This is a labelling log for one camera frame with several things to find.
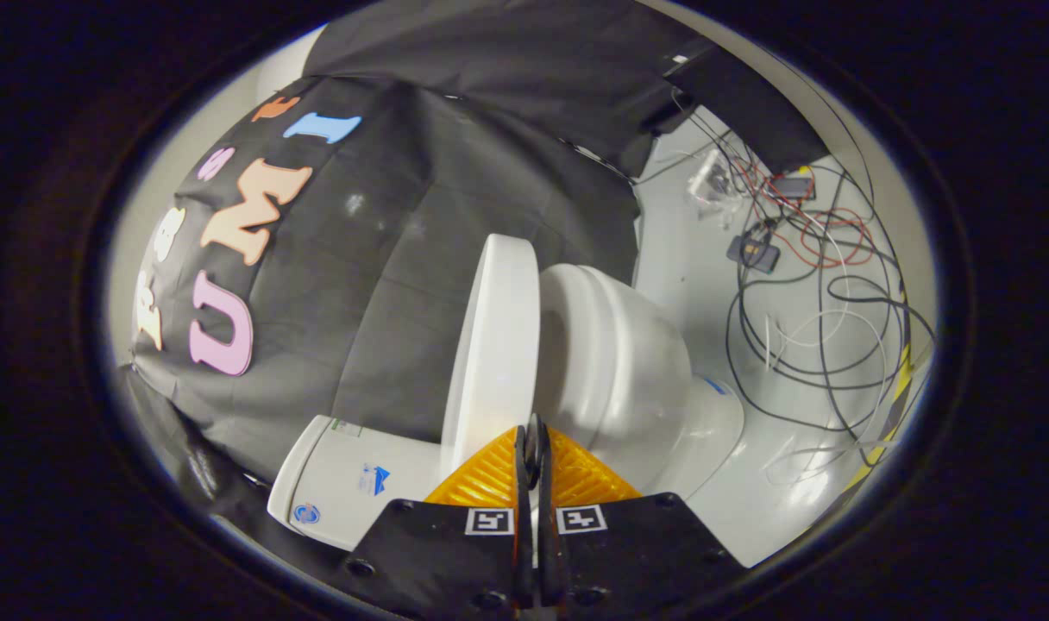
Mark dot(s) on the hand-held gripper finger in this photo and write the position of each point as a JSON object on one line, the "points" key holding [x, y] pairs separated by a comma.
{"points": [[524, 552], [543, 552]]}

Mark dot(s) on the white toilet seat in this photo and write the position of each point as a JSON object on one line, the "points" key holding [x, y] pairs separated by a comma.
{"points": [[576, 293]]}

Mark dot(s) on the black backdrop cloth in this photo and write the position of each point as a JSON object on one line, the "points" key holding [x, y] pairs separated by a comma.
{"points": [[386, 259]]}

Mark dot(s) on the black power adapter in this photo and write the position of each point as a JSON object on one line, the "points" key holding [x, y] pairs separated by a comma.
{"points": [[753, 254]]}

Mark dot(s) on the yellow black striped tape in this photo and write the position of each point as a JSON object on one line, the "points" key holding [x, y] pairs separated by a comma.
{"points": [[897, 388]]}

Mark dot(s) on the clear plastic bag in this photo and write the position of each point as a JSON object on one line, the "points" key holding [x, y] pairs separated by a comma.
{"points": [[710, 181]]}

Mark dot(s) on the small black electronic module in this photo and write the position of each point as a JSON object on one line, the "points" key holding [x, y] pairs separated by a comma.
{"points": [[792, 186]]}

